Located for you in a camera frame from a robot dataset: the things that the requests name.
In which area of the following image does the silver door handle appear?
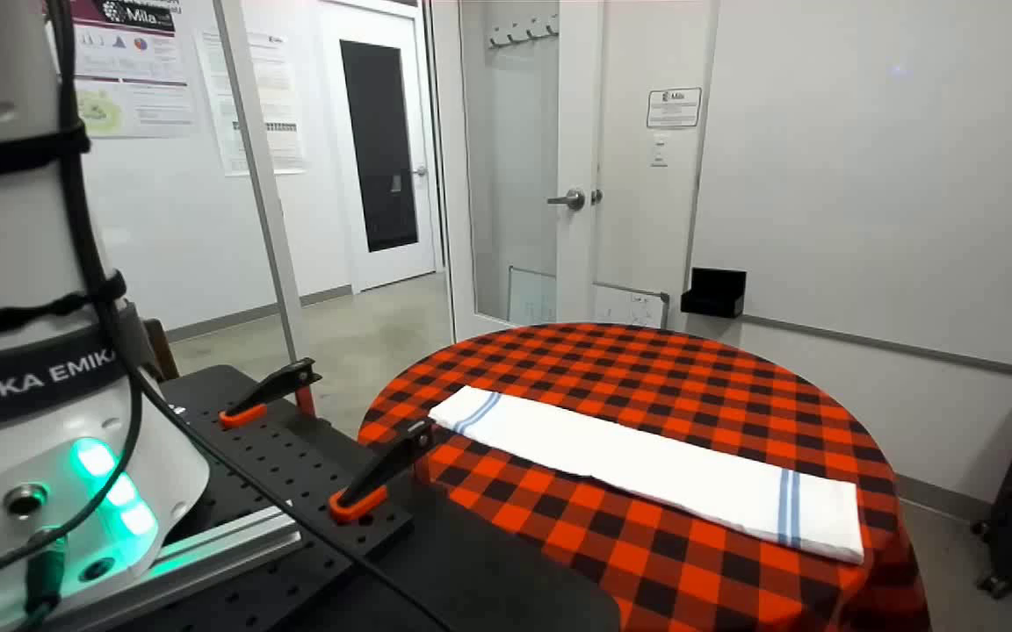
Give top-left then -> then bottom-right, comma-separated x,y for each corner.
544,185 -> 590,215

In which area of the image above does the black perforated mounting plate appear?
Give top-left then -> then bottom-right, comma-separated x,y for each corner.
115,360 -> 624,632

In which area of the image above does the white paper wall poster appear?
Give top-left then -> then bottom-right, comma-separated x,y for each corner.
199,33 -> 311,175

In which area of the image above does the colourful wall poster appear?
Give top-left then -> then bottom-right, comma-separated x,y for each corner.
69,0 -> 200,141

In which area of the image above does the large wall whiteboard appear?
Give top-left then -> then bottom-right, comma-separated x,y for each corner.
692,0 -> 1012,377

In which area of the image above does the grey metal frame post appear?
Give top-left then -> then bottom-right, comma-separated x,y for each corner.
214,0 -> 311,364

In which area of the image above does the white door with glass pane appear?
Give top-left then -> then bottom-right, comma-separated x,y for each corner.
454,0 -> 607,344

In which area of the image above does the red black plaid tablecloth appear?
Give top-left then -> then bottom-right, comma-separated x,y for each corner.
355,320 -> 934,632

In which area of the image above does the wall coat hook rack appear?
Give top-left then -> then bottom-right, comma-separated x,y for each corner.
485,9 -> 563,52

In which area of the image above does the white door with dark window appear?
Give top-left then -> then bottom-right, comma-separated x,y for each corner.
317,0 -> 441,296

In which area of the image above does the small leaning whiteboard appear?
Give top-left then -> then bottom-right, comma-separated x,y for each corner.
590,279 -> 671,332

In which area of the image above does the black clamp with orange tips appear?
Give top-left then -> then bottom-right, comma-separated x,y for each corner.
326,415 -> 441,526
214,357 -> 326,433

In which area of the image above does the white towel with blue stripes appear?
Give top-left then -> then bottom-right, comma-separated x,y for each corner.
426,381 -> 869,569

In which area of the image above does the white printed wall sign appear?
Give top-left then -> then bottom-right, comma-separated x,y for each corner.
644,83 -> 708,134

